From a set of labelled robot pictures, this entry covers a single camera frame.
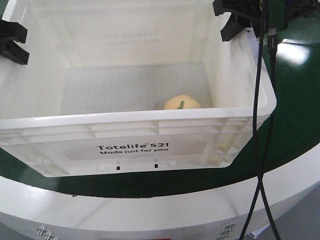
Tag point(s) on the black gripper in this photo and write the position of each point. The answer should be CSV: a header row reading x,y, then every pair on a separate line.
x,y
244,14

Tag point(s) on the white round conveyor rim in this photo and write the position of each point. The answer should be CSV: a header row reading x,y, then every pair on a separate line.
x,y
177,205

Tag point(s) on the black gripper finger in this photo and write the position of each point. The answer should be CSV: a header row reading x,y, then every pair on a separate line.
x,y
12,31
14,52

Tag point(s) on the metal latch left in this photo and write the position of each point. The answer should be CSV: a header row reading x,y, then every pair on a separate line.
x,y
46,232

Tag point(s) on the metal latch right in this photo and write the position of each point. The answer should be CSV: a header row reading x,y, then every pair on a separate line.
x,y
226,232

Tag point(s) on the green circuit board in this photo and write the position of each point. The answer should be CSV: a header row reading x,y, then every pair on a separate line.
x,y
275,14

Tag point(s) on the yellow plush bun green stripe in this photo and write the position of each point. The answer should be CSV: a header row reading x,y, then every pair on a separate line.
x,y
181,102

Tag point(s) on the white plastic Totelife crate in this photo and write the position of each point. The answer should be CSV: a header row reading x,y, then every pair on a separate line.
x,y
91,99

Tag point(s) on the metal latch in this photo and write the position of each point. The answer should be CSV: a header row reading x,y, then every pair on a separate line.
x,y
46,232
226,232

